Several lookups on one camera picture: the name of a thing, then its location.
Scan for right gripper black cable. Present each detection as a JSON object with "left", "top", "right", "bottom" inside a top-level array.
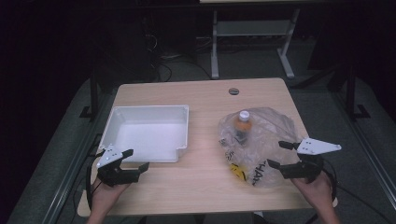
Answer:
[{"left": 304, "top": 158, "right": 387, "bottom": 224}]

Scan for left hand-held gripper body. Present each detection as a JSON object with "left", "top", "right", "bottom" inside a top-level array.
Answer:
[{"left": 95, "top": 144, "right": 141, "bottom": 188}]

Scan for metal floor rail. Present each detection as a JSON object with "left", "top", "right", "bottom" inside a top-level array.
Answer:
[
  {"left": 330, "top": 91, "right": 396, "bottom": 203},
  {"left": 41, "top": 92, "right": 113, "bottom": 224}
]

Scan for person's right hand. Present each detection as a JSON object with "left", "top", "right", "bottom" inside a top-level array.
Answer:
[{"left": 290, "top": 172, "right": 334, "bottom": 210}]

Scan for black floor cables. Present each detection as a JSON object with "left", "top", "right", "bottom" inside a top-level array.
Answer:
[{"left": 141, "top": 15, "right": 213, "bottom": 83}]

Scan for yellow item in bag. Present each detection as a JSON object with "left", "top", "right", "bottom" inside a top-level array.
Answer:
[{"left": 229, "top": 162, "right": 248, "bottom": 182}]

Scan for white desk frame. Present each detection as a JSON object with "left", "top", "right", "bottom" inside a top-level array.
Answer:
[{"left": 199, "top": 0, "right": 302, "bottom": 80}]

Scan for person's left hand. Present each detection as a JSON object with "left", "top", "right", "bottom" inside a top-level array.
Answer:
[{"left": 89, "top": 181, "right": 131, "bottom": 217}]

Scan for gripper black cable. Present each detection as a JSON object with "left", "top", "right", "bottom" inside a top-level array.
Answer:
[
  {"left": 304, "top": 158, "right": 387, "bottom": 224},
  {"left": 85, "top": 148, "right": 106, "bottom": 213}
]

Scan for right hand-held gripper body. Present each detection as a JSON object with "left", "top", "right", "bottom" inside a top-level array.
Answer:
[{"left": 279, "top": 137, "right": 343, "bottom": 184}]

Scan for black metal stand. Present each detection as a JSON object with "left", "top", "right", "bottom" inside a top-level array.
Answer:
[
  {"left": 78, "top": 68, "right": 101, "bottom": 123},
  {"left": 345, "top": 63, "right": 372, "bottom": 121}
]

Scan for clear plastic bag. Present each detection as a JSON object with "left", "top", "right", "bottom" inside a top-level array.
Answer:
[{"left": 217, "top": 106, "right": 302, "bottom": 189}]

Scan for white plastic bin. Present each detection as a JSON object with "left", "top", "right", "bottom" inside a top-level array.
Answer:
[{"left": 98, "top": 105, "right": 191, "bottom": 164}]

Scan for orange bottle with white cap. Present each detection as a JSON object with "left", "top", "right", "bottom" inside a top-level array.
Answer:
[{"left": 233, "top": 109, "right": 253, "bottom": 146}]

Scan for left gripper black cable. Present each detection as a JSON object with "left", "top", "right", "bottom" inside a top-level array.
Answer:
[{"left": 85, "top": 148, "right": 106, "bottom": 213}]

